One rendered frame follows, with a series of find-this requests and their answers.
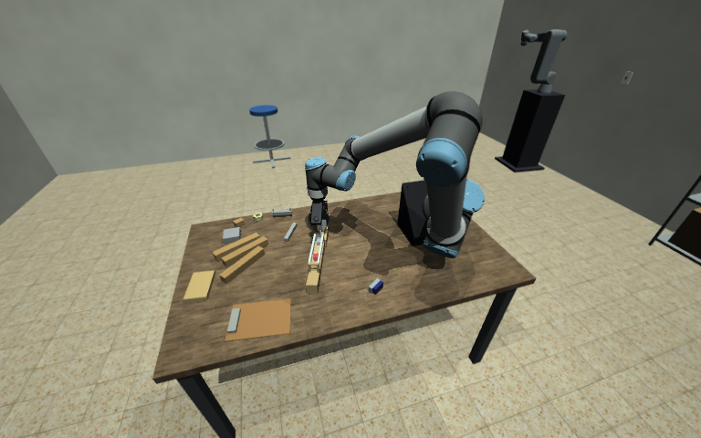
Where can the tan flat wooden block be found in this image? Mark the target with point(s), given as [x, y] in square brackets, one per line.
[199, 286]

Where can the tan clipboard with grey clip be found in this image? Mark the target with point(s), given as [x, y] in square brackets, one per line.
[257, 320]

